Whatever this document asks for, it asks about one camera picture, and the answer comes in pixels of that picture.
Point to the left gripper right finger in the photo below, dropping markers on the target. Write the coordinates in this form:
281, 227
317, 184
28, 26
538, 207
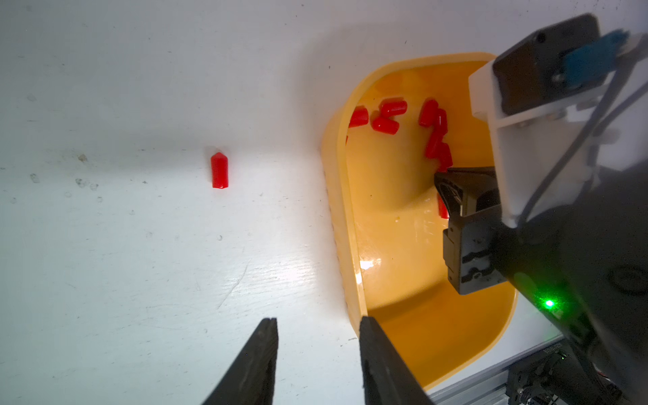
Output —
386, 378

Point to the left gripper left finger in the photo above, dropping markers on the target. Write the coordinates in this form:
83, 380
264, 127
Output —
251, 377

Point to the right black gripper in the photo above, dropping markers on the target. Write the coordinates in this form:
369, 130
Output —
472, 199

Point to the yellow plastic storage box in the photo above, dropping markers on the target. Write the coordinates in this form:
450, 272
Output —
386, 224

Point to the red sleeve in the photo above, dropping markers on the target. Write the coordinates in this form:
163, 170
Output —
386, 125
220, 171
428, 113
436, 148
442, 208
392, 108
360, 117

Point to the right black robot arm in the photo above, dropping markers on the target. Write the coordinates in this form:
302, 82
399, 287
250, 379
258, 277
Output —
582, 265

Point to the aluminium rail frame front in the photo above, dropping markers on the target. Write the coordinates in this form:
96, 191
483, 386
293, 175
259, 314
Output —
484, 382

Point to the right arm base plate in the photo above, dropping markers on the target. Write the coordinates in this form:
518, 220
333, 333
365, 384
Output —
554, 375

